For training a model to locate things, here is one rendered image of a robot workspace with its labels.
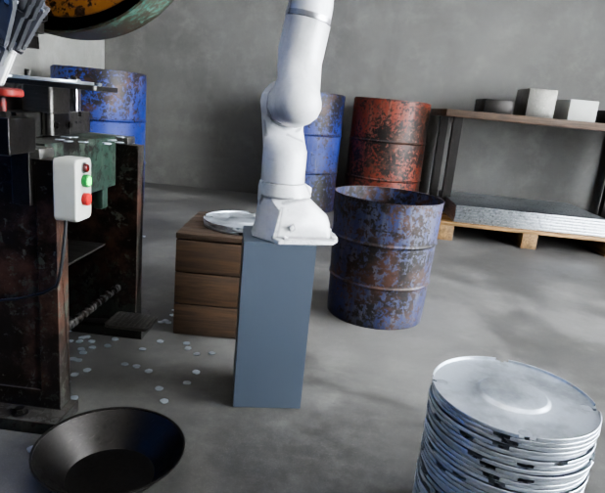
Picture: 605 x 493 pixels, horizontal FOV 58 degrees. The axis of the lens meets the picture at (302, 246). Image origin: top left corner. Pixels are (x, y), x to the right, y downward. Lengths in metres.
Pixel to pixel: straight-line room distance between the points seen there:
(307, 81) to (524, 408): 0.80
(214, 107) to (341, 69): 1.10
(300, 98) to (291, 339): 0.60
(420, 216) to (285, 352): 0.79
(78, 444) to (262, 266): 0.57
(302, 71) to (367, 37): 3.43
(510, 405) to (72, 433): 0.91
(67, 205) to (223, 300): 0.74
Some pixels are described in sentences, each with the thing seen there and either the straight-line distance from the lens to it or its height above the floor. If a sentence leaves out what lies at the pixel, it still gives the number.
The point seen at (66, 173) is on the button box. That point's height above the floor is 0.60.
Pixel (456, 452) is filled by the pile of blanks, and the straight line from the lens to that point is 1.04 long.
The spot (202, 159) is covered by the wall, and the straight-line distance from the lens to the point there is 4.86.
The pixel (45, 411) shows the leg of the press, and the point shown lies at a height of 0.03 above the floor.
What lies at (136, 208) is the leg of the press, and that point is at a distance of 1.74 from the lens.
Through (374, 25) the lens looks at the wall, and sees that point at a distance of 4.73.
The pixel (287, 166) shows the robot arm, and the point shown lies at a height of 0.63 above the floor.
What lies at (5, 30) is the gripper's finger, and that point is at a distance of 1.19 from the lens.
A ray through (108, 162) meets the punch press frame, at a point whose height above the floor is 0.57.
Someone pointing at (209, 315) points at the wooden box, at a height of 0.08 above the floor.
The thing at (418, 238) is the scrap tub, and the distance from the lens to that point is 2.00.
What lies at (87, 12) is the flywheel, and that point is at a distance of 1.90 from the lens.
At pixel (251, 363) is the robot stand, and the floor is 0.13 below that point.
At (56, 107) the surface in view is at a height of 0.72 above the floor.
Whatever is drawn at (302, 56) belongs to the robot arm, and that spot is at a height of 0.89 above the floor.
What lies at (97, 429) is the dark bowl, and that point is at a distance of 1.37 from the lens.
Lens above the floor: 0.78
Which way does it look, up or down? 14 degrees down
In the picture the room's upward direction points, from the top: 5 degrees clockwise
